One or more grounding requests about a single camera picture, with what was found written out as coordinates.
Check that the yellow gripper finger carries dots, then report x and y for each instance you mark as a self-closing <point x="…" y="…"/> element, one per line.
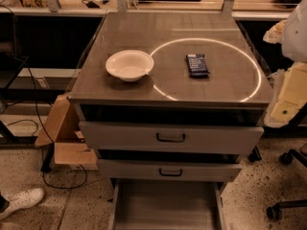
<point x="293" y="94"/>
<point x="275" y="34"/>

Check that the dark blue rxbar wrapper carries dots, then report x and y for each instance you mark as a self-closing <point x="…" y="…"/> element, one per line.
<point x="197" y="66"/>

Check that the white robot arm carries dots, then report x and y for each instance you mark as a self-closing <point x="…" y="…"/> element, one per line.
<point x="294" y="47"/>

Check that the grey drawer cabinet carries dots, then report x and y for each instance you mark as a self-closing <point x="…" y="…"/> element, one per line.
<point x="235" y="94"/>

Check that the grey open bottom drawer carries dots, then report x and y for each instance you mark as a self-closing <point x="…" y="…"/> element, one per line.
<point x="166" y="205"/>

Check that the grey top drawer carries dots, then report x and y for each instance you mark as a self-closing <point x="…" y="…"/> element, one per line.
<point x="167" y="138"/>

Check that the grey middle drawer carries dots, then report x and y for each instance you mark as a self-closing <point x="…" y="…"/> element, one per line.
<point x="150" y="170"/>

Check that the white ceramic bowl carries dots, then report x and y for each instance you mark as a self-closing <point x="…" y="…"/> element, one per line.
<point x="129" y="65"/>

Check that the brown cardboard box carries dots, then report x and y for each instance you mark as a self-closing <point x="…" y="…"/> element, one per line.
<point x="63" y="139"/>

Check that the white sneaker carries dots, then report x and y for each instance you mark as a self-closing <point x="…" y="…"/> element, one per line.
<point x="19" y="201"/>

